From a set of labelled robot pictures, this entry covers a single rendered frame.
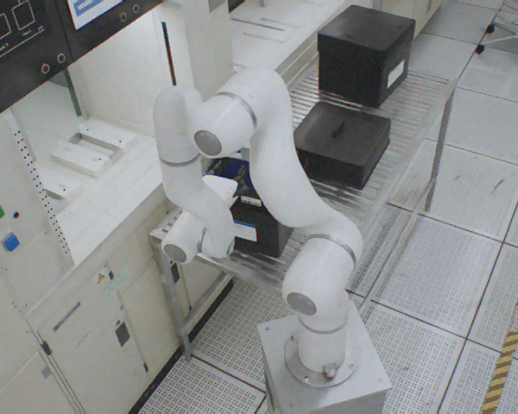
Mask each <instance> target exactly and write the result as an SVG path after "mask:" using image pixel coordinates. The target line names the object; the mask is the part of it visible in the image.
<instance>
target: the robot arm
mask: <svg viewBox="0 0 518 414"><path fill-rule="evenodd" d="M153 123H154V129H155V139H156V145H157V152H158V157H159V162H160V168H161V177H162V183H163V188H164V192H165V194H166V196H167V199H169V200H170V201H171V202H172V203H174V204H176V205H177V206H179V207H181V209H183V211H182V212H181V214H180V217H179V218H178V220H177V221H176V222H175V224H174V226H173V227H172V228H171V229H170V231H169V233H168V234H167V235H166V236H165V238H164V239H163V241H162V242H161V250H162V252H163V253H164V254H165V255H166V256H167V257H168V258H169V259H171V260H173V261H175V262H178V263H180V264H187V263H190V262H191V261H192V260H193V258H194V256H195V255H196V254H206V255H209V256H211V257H214V258H219V259H223V258H226V257H228V256H229V255H230V254H231V251H232V249H233V246H234V225H233V220H232V216H231V211H230V207H231V206H232V205H233V203H234V202H236V201H237V198H238V196H239V195H242V194H244V193H247V192H248V187H247V186H246V185H245V182H244V180H243V179H244V177H245V176H246V171H245V165H242V167H241V169H240V170H239V172H238V173H237V177H235V178H234V179H225V178H221V177H218V176H219V175H220V173H221V172H222V171H223V170H224V166H223V161H222V160H220V161H219V162H218V163H217V164H216V165H215V166H214V168H213V169H211V170H210V172H205V173H203V169H201V156H200V155H201V154H203V155H204V156H205V157H208V158H223V157H226V156H229V155H231V154H234V153H236V152H237V151H239V149H240V148H241V147H242V146H243V145H244V144H245V143H246V142H247V141H248V140H250V179H252V182H253V185H254V187H255V188H256V191H257V193H258V195H259V196H260V198H261V200H262V202H263V204H264V205H265V207H266V208H268V210H269V212H270V213H271V214H272V216H273V217H274V219H275V220H276V221H278V222H279V223H281V224H284V225H286V226H289V227H303V228H304V230H305V232H306V241H305V243H304V244H303V246H302V249H301V250H300V251H299V252H298V253H297V255H296V256H295V258H294V260H293V262H292V263H291V266H290V268H289V269H288V270H287V274H286V276H285V279H284V282H282V287H281V295H282V299H283V301H285V302H286V304H287V305H288V306H289V307H291V308H292V309H294V310H295V311H297V321H298V329H296V330H295V331H294V332H293V333H292V334H291V335H290V337H289V339H288V340H287V344H286V348H284V359H285V363H287V367H288V369H289V370H290V372H291V373H292V375H293V376H294V377H295V378H296V379H298V380H299V381H300V382H301V383H303V384H306V385H308V386H312V387H318V388H329V387H334V386H336V385H338V384H340V383H342V382H345V381H346V380H347V379H349V378H350V376H351V375H352V374H353V373H354V372H355V370H356V368H357V362H358V348H357V344H356V343H355V340H354V338H353V337H352V335H351V334H350V333H349V332H348V331H347V329H348V319H349V309H350V303H349V298H348V295H347V292H346V291H345V289H344V288H345V286H346V284H347V281H348V279H349V277H350V276H351V274H352V273H353V272H354V270H355V268H356V266H357V263H358V261H359V259H360V256H361V254H362V251H363V239H362V237H361V234H360V231H359V229H358V228H357V226H356V225H355V223H354V222H352V221H351V220H349V219H348V218H347V217H345V216H344V215H343V214H342V213H340V212H338V211H337V210H335V209H333V208H332V207H330V206H329V205H327V204H326V203H325V202H323V201H322V200H321V198H320V197H319V195H318V194H317V192H315V191H314V189H313V188H312V186H311V185H310V182H309V180H308V178H307V176H306V174H305V172H304V170H303V168H302V165H301V163H300V162H299V160H298V158H297V155H296V152H295V147H294V135H293V112H292V104H291V99H290V95H289V92H288V89H287V86H286V84H284V83H283V81H282V79H281V76H280V75H279V74H278V73H277V72H276V71H274V70H273V69H271V68H270V67H266V66H259V65H254V66H246V67H245V68H243V69H241V70H240V71H239V72H237V73H236V74H235V75H234V76H232V77H231V79H229V80H228V81H227V82H226V83H225V84H224V85H223V86H222V87H221V88H220V89H219V90H218V91H216V92H215V93H214V94H213V95H212V97H211V98H210V99H209V100H208V101H207V102H205V101H204V99H203V98H202V95H201V94H200V92H198V91H197V90H196V89H195V88H193V87H191V86H189V85H175V86H171V87H169V88H167V89H165V90H164V91H161V92H160V94H159V95H158V97H157V98H156V100H155V102H154V106H153ZM239 187H241V189H238V190H237V188H239Z"/></svg>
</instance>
